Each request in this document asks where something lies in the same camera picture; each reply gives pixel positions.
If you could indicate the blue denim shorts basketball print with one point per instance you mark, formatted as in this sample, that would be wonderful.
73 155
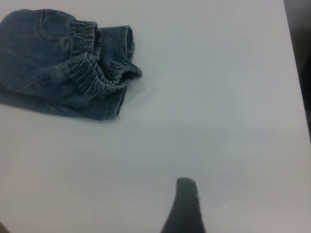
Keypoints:
48 63

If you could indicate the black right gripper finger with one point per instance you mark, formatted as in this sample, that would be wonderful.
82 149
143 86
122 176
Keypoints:
185 211

